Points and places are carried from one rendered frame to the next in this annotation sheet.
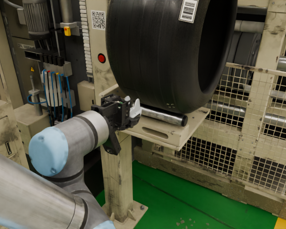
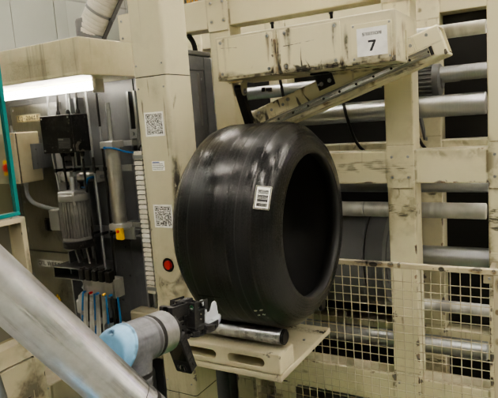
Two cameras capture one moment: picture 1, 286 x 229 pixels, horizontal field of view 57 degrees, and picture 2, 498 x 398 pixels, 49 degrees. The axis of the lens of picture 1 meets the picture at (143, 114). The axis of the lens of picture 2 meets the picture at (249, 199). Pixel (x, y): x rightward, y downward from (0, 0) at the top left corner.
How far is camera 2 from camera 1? 0.59 m
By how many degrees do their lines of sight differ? 21
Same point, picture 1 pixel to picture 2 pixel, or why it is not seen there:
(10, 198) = (98, 361)
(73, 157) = (143, 354)
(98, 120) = (167, 319)
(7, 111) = not seen: hidden behind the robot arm
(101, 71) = (167, 283)
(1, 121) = (25, 365)
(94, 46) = (158, 249)
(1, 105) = not seen: hidden behind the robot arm
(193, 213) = not seen: outside the picture
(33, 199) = (115, 367)
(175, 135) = (272, 358)
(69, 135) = (138, 330)
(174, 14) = (247, 203)
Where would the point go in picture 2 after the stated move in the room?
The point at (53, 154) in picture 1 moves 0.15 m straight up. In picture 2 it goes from (123, 346) to (115, 269)
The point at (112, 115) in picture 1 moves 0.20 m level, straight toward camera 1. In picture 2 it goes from (184, 317) to (188, 354)
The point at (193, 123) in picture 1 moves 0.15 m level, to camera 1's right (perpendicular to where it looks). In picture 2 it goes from (303, 347) to (352, 343)
